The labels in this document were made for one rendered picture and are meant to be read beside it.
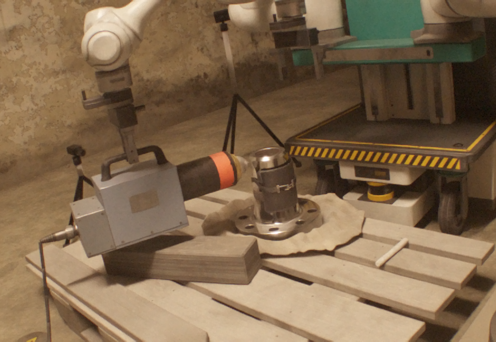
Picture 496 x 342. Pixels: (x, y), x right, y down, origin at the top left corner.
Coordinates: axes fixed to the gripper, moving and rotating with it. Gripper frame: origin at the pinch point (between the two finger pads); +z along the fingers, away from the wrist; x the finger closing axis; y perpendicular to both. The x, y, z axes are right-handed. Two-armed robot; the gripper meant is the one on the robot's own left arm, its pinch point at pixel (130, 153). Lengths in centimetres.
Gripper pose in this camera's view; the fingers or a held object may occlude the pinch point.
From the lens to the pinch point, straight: 137.8
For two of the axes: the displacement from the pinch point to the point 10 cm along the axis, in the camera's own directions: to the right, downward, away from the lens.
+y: 8.9, -2.8, 3.7
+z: 1.6, 9.3, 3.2
